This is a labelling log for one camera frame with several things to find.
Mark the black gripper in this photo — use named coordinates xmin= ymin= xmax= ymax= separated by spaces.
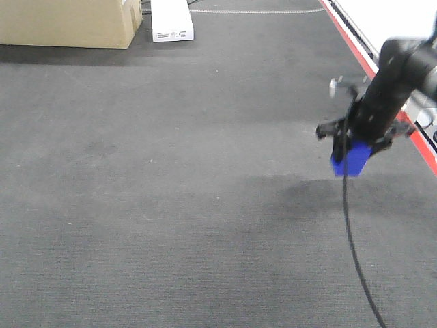
xmin=315 ymin=82 xmax=415 ymax=163

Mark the blue plastic block part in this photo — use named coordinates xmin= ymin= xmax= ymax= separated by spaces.
xmin=330 ymin=139 xmax=370 ymax=176

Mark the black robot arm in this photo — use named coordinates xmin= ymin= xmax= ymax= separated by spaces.
xmin=315 ymin=36 xmax=436 ymax=163

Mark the long white carton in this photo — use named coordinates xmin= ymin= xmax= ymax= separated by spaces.
xmin=151 ymin=0 xmax=195 ymax=43

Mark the brown cardboard box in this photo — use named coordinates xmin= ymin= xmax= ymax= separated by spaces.
xmin=1 ymin=0 xmax=143 ymax=49

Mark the black camera cable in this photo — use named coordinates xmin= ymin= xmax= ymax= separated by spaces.
xmin=341 ymin=87 xmax=389 ymax=328

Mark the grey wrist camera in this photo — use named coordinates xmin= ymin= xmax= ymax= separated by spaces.
xmin=328 ymin=75 xmax=343 ymax=99

